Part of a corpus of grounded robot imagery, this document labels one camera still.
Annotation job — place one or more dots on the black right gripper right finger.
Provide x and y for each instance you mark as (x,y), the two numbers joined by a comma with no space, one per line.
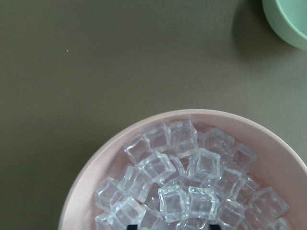
(214,227)

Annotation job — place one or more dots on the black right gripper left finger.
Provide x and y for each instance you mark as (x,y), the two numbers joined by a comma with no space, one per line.
(132,227)

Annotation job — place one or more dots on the pile of clear ice cubes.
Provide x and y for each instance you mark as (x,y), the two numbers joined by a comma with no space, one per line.
(179,178)

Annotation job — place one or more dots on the pink bowl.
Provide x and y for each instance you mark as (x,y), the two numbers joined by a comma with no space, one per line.
(278,165)

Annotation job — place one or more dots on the green bowl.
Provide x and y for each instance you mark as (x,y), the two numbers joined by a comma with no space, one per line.
(288,19)

